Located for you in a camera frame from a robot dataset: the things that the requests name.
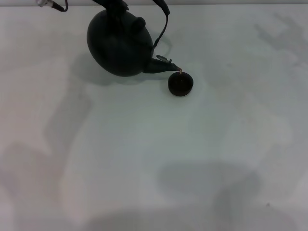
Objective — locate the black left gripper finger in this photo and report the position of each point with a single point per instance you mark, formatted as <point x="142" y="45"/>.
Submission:
<point x="118" y="4"/>

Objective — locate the small dark teacup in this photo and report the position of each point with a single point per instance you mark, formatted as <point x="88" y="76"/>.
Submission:
<point x="180" y="84"/>

